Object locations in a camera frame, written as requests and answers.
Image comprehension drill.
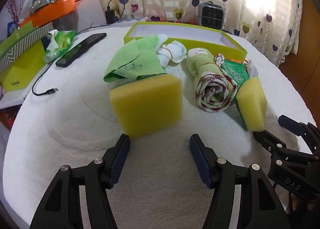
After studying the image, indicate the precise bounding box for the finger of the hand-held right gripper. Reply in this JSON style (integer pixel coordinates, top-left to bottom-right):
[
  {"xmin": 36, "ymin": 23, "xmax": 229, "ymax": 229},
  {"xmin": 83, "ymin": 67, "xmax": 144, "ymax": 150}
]
[
  {"xmin": 278, "ymin": 115, "xmax": 320, "ymax": 156},
  {"xmin": 253, "ymin": 130, "xmax": 319, "ymax": 169}
]

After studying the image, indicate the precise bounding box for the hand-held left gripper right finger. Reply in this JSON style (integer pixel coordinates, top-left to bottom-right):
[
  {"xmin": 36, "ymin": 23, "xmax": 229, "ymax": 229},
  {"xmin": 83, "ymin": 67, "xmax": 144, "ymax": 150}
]
[{"xmin": 189, "ymin": 134, "xmax": 292, "ymax": 229}]

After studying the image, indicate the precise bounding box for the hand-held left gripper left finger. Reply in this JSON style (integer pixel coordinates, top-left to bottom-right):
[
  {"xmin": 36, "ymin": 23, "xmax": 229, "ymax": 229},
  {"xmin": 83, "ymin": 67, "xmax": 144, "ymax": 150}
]
[{"xmin": 29, "ymin": 134, "xmax": 131, "ymax": 229}]

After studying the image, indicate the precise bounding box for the small yellow green sponge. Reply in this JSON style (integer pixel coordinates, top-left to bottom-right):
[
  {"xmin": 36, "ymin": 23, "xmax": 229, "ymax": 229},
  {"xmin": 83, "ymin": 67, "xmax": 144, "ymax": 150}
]
[{"xmin": 236, "ymin": 77, "xmax": 268, "ymax": 132}]

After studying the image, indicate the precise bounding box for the large yellow sponge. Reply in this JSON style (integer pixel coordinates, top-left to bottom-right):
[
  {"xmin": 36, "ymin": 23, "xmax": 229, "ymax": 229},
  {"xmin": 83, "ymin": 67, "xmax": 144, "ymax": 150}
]
[{"xmin": 109, "ymin": 74, "xmax": 183, "ymax": 140}]

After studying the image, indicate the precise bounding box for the green tea packet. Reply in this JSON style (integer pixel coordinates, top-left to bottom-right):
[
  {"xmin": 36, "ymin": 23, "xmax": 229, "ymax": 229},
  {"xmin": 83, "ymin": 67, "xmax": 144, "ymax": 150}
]
[{"xmin": 220, "ymin": 58, "xmax": 251, "ymax": 102}]

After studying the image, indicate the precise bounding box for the green towel red trim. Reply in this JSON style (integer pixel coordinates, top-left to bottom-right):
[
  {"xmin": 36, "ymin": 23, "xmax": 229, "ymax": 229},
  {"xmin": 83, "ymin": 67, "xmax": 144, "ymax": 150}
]
[{"xmin": 187, "ymin": 47, "xmax": 240, "ymax": 113}]

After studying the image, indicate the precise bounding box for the white sock bundle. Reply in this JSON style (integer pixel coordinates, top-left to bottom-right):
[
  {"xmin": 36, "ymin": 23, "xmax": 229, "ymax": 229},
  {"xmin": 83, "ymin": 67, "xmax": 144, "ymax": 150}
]
[
  {"xmin": 155, "ymin": 34, "xmax": 187, "ymax": 64},
  {"xmin": 164, "ymin": 64, "xmax": 182, "ymax": 78}
]

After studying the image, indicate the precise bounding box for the green cloth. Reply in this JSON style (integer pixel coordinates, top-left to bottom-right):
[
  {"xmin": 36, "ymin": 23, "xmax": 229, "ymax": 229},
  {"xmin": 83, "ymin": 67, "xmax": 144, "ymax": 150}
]
[{"xmin": 103, "ymin": 36, "xmax": 165, "ymax": 82}]

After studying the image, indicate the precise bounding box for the shallow lime green box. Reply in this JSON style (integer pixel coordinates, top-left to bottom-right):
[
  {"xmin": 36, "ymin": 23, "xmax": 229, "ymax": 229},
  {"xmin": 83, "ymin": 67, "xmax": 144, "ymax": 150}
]
[{"xmin": 124, "ymin": 21, "xmax": 248, "ymax": 62}]

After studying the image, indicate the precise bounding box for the white crumpled wrapper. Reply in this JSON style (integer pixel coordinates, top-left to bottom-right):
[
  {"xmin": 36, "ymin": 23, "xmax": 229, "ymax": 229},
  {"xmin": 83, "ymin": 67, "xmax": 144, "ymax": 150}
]
[{"xmin": 244, "ymin": 60, "xmax": 258, "ymax": 78}]

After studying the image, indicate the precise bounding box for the wooden cabinet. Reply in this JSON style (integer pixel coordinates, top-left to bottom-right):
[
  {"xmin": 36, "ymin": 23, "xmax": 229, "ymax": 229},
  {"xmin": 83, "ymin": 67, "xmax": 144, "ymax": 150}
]
[{"xmin": 279, "ymin": 0, "xmax": 320, "ymax": 129}]

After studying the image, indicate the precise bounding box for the black smartphone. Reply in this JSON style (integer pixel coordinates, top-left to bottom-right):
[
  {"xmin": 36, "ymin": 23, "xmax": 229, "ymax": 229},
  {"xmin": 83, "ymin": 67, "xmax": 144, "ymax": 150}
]
[{"xmin": 55, "ymin": 33, "xmax": 107, "ymax": 68}]

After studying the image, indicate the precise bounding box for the red patterned item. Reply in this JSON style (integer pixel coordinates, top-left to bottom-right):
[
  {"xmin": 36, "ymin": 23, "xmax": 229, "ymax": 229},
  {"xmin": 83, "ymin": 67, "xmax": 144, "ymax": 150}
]
[{"xmin": 0, "ymin": 105, "xmax": 22, "ymax": 132}]

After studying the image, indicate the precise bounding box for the grey space heater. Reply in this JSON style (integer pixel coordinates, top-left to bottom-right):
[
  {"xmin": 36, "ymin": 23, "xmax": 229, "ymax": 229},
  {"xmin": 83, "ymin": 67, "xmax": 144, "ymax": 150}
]
[{"xmin": 197, "ymin": 2, "xmax": 225, "ymax": 29}]

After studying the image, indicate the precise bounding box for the green tissue pack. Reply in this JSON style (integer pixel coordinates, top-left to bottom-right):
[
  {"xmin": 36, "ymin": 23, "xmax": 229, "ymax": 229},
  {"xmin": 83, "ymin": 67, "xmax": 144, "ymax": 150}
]
[{"xmin": 44, "ymin": 29, "xmax": 77, "ymax": 64}]

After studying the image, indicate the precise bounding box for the plaid cloth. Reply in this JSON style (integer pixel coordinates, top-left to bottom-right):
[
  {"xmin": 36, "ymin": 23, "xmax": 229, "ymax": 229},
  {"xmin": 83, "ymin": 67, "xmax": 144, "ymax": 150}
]
[{"xmin": 162, "ymin": 19, "xmax": 199, "ymax": 25}]

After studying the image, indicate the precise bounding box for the black power adapter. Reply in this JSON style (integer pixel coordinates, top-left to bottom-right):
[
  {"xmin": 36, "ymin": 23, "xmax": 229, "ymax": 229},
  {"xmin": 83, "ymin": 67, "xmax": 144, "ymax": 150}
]
[{"xmin": 105, "ymin": 0, "xmax": 129, "ymax": 24}]

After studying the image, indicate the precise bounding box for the orange shelf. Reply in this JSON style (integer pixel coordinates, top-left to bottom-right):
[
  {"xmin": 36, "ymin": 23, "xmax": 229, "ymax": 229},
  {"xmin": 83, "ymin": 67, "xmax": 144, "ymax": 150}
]
[{"xmin": 19, "ymin": 0, "xmax": 77, "ymax": 28}]

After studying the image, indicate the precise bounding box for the blue picture card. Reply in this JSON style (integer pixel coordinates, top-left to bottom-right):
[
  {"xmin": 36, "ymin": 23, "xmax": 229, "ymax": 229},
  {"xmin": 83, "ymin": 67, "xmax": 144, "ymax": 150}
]
[{"xmin": 7, "ymin": 21, "xmax": 19, "ymax": 37}]

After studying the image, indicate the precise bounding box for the black usb cable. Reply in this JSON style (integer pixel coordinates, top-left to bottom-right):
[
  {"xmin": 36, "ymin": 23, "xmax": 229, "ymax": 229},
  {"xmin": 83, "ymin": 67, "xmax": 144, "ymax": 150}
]
[{"xmin": 32, "ymin": 22, "xmax": 113, "ymax": 96}]

